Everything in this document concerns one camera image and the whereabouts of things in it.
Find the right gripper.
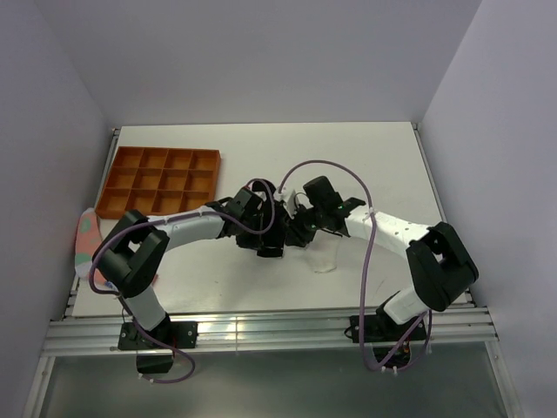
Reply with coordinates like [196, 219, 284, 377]
[280, 202, 325, 249]

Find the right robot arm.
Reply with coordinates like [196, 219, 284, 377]
[276, 176, 479, 340]

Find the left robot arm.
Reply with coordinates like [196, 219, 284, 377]
[91, 179, 274, 347]

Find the orange compartment tray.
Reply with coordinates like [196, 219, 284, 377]
[96, 146, 221, 219]

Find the pink patterned sock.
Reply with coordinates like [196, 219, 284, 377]
[73, 207, 158, 293]

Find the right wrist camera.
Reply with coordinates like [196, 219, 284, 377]
[274, 187, 297, 218]

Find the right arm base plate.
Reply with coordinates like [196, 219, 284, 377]
[344, 314, 417, 343]

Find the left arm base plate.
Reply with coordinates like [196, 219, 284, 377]
[117, 321, 198, 351]

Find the black cable clamp block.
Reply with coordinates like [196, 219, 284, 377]
[136, 354, 174, 375]

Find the aluminium rail frame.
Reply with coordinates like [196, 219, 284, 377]
[24, 122, 523, 417]

